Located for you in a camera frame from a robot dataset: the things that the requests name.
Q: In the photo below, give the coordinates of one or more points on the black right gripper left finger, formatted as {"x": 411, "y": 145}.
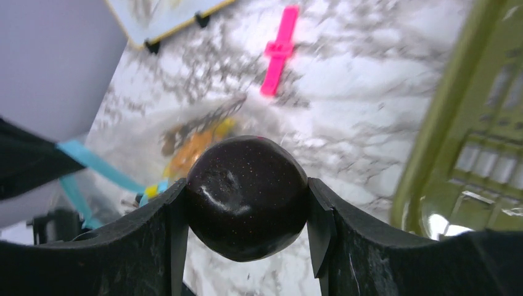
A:
{"x": 141, "y": 253}

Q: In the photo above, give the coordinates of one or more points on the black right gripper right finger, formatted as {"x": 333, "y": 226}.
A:
{"x": 354, "y": 253}

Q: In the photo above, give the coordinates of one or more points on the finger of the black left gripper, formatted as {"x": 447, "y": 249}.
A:
{"x": 29, "y": 161}

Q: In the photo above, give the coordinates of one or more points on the clear zip top bag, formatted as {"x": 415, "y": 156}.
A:
{"x": 125, "y": 162}

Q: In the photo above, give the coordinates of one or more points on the dark purple toy plum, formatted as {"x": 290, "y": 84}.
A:
{"x": 246, "y": 198}

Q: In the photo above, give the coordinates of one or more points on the green plastic bin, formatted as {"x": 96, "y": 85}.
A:
{"x": 465, "y": 170}

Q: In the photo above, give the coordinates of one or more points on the yellow toy banana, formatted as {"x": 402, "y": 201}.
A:
{"x": 224, "y": 128}

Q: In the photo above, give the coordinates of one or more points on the orange toy food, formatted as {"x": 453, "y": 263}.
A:
{"x": 188, "y": 154}

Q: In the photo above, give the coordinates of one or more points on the pink plastic bag clip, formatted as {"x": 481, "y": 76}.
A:
{"x": 279, "y": 50}

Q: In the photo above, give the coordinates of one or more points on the wood framed whiteboard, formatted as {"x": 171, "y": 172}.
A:
{"x": 147, "y": 22}

